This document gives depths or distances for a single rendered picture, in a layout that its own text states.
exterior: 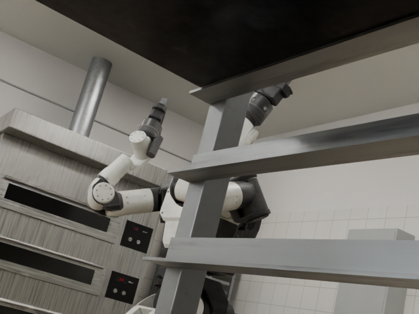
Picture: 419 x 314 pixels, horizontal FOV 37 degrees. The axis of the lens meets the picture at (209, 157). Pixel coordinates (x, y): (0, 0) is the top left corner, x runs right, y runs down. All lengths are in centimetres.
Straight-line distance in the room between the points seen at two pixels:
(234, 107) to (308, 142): 16
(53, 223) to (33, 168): 46
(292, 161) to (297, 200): 556
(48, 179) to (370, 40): 468
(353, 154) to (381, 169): 495
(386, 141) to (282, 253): 13
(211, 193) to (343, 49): 21
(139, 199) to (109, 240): 296
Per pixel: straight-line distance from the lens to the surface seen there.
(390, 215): 517
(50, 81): 632
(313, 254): 47
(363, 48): 50
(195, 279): 61
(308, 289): 559
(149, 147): 236
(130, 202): 227
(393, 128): 46
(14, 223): 500
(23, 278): 503
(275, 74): 57
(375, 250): 43
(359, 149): 44
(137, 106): 664
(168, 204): 217
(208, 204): 62
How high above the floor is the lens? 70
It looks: 16 degrees up
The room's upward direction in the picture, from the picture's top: 15 degrees clockwise
